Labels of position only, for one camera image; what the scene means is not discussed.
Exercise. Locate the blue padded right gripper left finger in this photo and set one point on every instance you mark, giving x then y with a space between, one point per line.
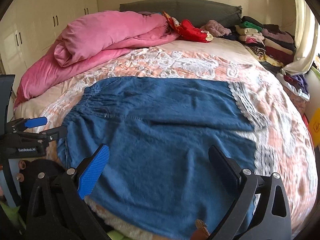
90 169

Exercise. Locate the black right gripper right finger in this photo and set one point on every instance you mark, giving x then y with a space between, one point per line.
227 170

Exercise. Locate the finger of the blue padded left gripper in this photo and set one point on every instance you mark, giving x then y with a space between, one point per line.
35 122

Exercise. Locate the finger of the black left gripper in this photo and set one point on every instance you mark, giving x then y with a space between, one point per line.
54 133

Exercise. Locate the blue denim pants lace hem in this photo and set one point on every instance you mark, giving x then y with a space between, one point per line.
159 131

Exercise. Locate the peach white tufted bedspread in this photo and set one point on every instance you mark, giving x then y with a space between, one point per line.
285 146

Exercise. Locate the pink folded quilt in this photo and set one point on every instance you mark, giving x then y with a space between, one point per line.
90 41

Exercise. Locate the purple garment by bed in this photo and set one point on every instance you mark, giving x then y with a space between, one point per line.
297 81

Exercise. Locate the pile of folded clothes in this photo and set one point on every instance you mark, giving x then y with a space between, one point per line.
271 47

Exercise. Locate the mauve fuzzy garment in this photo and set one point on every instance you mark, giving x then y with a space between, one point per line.
216 29

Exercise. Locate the red gold patterned cloth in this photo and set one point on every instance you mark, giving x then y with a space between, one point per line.
187 31

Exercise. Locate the dark grey headboard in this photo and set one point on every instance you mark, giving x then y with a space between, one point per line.
198 12

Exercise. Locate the cream curtain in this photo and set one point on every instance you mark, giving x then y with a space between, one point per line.
306 39

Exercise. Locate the cream wardrobe with black handles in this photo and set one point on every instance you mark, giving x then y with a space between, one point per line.
30 27

